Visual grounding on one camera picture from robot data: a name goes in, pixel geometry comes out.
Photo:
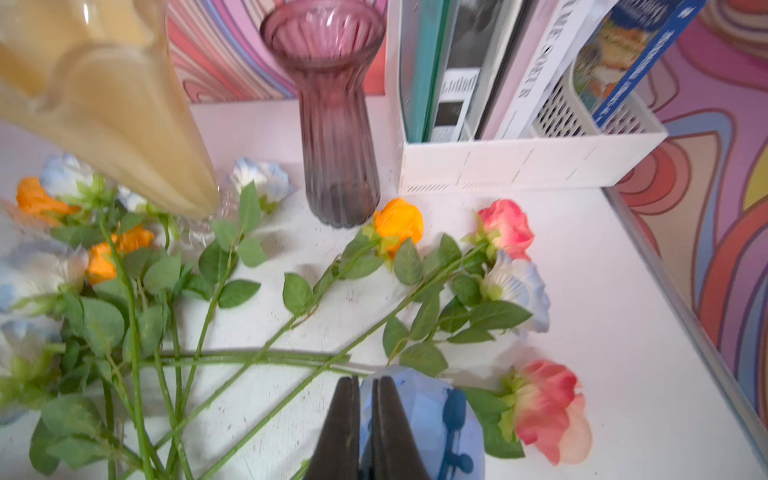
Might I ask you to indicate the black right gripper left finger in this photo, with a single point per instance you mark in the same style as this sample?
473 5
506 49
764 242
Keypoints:
336 455

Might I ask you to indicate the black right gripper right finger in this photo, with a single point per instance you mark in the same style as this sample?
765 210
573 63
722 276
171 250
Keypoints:
393 450

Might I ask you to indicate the white blue artificial rose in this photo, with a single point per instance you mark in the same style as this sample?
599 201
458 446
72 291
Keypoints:
464 301

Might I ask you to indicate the pink artificial rose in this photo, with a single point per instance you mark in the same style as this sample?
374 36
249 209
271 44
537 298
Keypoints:
540 404
501 228

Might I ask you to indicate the white desktop file organizer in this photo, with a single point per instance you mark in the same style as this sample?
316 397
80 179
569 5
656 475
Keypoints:
597 158

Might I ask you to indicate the purple ribbed glass vase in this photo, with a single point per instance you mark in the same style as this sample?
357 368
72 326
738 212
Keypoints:
327 47

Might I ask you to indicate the black white book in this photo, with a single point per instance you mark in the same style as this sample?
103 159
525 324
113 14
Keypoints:
477 44

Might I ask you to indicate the teal book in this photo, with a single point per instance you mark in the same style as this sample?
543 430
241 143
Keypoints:
421 38

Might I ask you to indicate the yellow wavy glass vase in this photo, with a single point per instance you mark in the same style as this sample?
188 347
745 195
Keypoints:
96 79

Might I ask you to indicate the white pink book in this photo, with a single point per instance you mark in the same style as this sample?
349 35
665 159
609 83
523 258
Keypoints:
548 41

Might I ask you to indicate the blue colourful book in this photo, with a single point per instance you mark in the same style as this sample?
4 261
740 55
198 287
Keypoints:
624 47

